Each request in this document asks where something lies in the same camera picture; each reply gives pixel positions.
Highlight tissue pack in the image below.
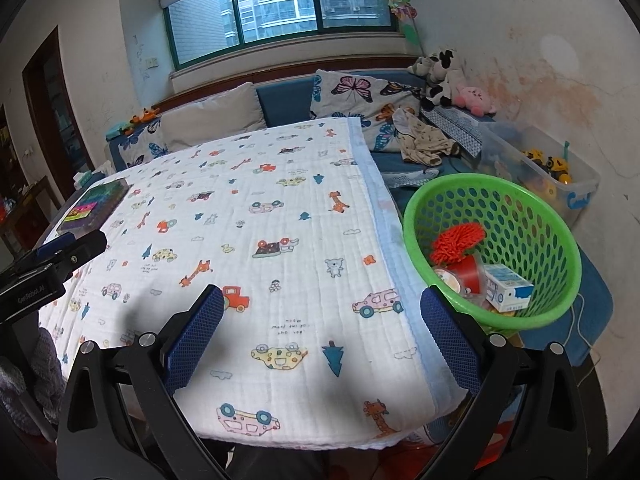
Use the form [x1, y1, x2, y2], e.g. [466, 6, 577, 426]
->
[74, 170, 108, 191]

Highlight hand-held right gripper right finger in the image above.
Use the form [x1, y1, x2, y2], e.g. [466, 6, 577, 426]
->
[420, 285, 586, 480]

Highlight beige pillow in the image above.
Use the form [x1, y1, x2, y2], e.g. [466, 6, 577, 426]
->
[159, 82, 268, 153]

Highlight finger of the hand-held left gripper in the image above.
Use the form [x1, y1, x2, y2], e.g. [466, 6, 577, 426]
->
[0, 231, 108, 283]

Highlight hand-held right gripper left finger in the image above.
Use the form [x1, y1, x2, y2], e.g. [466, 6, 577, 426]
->
[56, 284, 225, 480]

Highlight large butterfly pillow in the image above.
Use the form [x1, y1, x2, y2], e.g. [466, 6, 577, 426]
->
[310, 70, 426, 153]

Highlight dark wooden door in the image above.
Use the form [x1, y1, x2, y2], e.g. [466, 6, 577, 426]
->
[22, 25, 96, 181]

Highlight red cloth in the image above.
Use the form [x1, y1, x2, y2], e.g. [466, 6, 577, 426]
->
[470, 435, 503, 480]

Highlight beige printed garment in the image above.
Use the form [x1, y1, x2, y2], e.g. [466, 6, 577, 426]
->
[392, 107, 461, 167]

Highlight pink plush toy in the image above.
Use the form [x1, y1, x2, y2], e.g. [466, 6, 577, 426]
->
[452, 86, 498, 116]

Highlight colourful pinwheel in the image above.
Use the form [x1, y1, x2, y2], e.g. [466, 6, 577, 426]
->
[387, 0, 423, 43]

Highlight small butterfly pillow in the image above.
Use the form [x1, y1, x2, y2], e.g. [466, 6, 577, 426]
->
[120, 127, 171, 171]

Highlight red spiky ball toy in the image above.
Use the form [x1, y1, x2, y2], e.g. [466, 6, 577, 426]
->
[430, 224, 487, 266]

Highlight clear storage bin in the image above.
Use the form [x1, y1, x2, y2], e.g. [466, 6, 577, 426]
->
[477, 122, 601, 223]

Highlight green plastic basket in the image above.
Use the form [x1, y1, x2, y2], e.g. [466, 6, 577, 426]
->
[402, 173, 582, 331]

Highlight printed blanket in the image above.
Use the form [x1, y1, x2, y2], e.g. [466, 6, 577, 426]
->
[37, 117, 468, 451]

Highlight blue white milk carton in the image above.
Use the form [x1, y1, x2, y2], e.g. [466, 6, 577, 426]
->
[482, 264, 533, 311]

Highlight red snack packet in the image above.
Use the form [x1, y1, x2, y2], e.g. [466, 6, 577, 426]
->
[452, 255, 483, 296]

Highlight yellow toy vehicles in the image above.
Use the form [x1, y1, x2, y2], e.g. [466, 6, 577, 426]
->
[522, 147, 573, 183]

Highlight black white cow plush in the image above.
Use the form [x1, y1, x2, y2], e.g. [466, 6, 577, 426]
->
[425, 49, 468, 108]

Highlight window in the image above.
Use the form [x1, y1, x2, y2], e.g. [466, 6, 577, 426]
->
[165, 0, 393, 66]

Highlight grey patterned cloth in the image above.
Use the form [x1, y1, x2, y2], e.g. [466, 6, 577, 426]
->
[420, 107, 486, 156]

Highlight white cable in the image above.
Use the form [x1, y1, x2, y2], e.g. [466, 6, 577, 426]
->
[570, 292, 606, 366]

